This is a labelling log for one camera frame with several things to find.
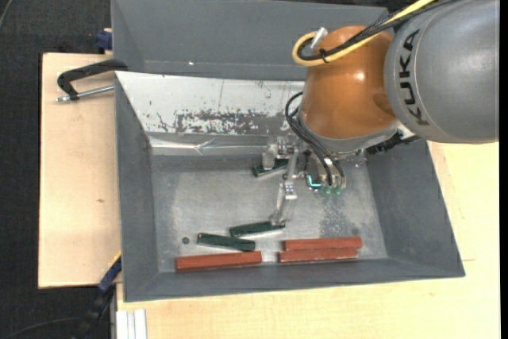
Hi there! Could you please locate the dark green flat block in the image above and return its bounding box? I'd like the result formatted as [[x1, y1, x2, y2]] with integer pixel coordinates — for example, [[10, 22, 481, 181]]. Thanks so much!
[[196, 233, 256, 252], [229, 221, 287, 239]]

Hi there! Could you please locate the pale wood board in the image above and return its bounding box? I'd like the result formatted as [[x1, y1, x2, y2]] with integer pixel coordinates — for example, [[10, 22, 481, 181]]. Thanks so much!
[[37, 52, 122, 289]]

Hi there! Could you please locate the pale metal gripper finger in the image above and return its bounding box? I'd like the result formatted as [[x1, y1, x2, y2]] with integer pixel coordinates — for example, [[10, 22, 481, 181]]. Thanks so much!
[[269, 182, 298, 227], [261, 141, 297, 171]]

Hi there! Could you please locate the red-brown flat block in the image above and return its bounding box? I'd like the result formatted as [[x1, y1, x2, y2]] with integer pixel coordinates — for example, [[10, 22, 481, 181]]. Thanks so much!
[[277, 247, 360, 264], [282, 237, 364, 252], [175, 250, 264, 272]]

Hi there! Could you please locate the grey metal bin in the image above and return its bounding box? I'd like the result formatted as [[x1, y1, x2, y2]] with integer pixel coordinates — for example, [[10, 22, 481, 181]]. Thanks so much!
[[110, 0, 466, 302]]

